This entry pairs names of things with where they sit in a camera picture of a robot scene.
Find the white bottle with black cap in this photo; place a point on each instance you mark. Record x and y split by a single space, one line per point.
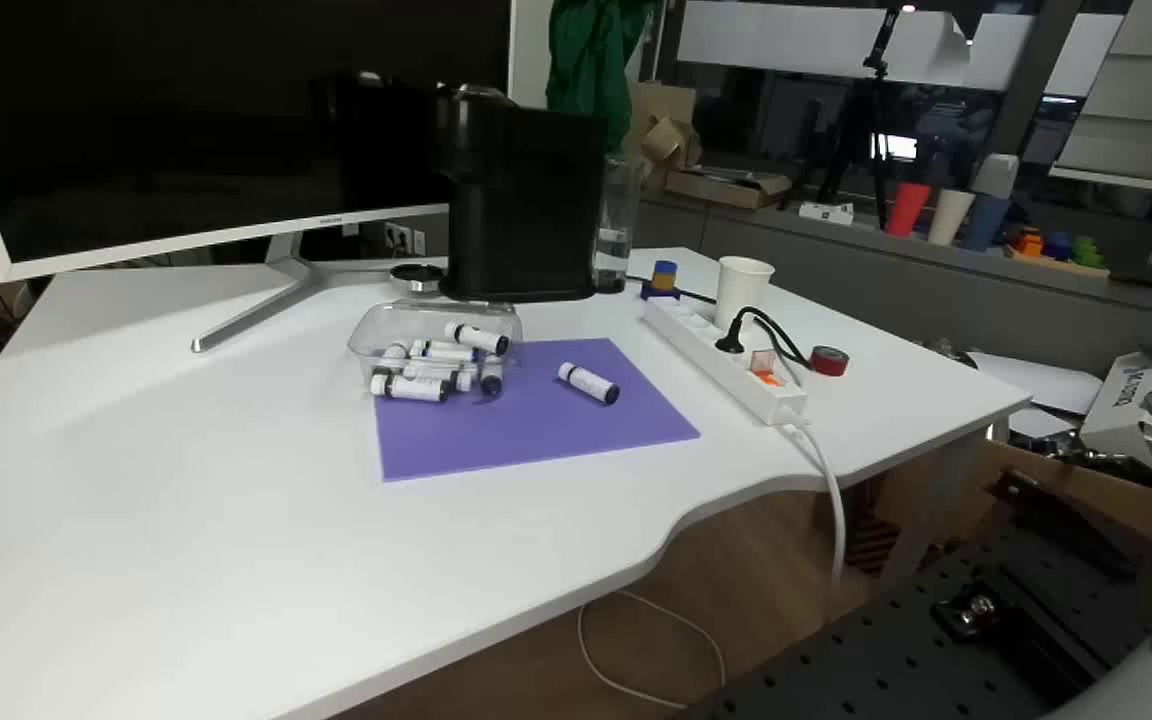
490 382
441 350
413 390
586 382
476 337

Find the blue cup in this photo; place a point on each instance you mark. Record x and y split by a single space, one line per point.
984 220

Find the purple mat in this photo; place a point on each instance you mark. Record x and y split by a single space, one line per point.
538 421

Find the red and black round object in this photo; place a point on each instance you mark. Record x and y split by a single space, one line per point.
831 358

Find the white power strip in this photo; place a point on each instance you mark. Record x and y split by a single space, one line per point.
721 365

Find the black camera tripod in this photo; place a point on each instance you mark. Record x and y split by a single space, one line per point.
869 92

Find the clear plastic container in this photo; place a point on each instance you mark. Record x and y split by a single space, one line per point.
402 325

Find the green cloth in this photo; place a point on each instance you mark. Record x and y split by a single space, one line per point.
598 61

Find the small orange toy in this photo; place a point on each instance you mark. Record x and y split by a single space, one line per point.
1028 246

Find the silver monitor stand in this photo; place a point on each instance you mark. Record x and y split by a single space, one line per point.
262 302

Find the black coffee machine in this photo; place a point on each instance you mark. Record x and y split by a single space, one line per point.
522 200

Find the red cup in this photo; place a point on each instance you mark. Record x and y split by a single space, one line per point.
908 208

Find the small green toy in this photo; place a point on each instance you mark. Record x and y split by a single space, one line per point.
1091 249

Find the clear water tank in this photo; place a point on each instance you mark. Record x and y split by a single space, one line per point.
619 225

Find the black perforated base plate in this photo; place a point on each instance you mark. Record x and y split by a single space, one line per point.
949 640

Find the small blue and orange object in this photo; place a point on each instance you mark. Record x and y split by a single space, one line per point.
665 276

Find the white framed computer monitor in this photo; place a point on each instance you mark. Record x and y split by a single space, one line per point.
202 121

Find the white paper cup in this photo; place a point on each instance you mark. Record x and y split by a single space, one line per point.
742 286

